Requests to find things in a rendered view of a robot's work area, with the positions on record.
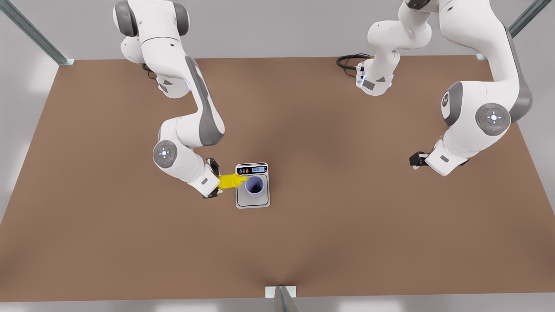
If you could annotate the silver kitchen scale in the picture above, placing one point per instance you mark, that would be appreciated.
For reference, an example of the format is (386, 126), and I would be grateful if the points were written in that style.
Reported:
(253, 186)

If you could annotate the lavender cup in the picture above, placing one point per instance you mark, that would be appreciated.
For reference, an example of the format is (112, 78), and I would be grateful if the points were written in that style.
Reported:
(254, 186)

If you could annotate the silver frame post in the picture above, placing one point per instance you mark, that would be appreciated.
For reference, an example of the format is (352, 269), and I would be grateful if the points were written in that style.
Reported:
(34, 32)
(282, 299)
(518, 21)

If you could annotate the yellow sauce bottle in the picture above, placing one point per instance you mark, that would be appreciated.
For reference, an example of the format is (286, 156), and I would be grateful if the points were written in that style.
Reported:
(230, 180)

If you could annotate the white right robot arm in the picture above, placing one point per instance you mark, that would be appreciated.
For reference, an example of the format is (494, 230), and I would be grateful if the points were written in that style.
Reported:
(173, 56)

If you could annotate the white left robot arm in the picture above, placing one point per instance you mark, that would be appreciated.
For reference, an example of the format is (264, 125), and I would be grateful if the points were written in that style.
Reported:
(477, 86)

